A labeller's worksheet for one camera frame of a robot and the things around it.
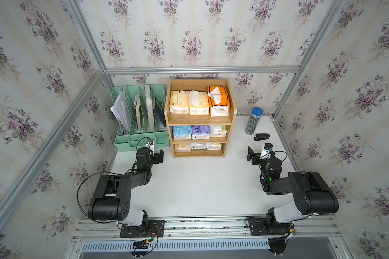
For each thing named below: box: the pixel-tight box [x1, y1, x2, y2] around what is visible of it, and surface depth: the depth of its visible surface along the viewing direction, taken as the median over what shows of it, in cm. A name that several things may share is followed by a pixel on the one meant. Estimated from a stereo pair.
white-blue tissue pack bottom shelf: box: [190, 142, 207, 151], surface depth 97 cm
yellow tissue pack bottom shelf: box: [175, 145, 191, 153], surface depth 97 cm
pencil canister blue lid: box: [245, 106, 264, 135], surface depth 101 cm
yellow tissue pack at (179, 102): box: [169, 90, 190, 114], surface depth 78 cm
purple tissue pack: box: [190, 125, 211, 140], surface depth 86 cm
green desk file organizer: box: [111, 84, 171, 153], surface depth 101 cm
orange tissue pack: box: [207, 85, 231, 118], surface depth 75 cm
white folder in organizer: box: [144, 84, 155, 131], surface depth 100 cm
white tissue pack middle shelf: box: [209, 124, 227, 138], surface depth 85 cm
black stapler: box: [253, 133, 271, 141], surface depth 109 cm
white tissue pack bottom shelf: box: [205, 142, 223, 151], surface depth 97 cm
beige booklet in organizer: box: [133, 92, 142, 131], surface depth 102 cm
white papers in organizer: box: [109, 85, 132, 135], surface depth 93 cm
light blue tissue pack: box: [172, 125, 193, 140], surface depth 86 cm
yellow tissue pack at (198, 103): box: [189, 90, 210, 116], surface depth 77 cm
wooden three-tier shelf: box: [164, 78, 237, 159], surface depth 82 cm
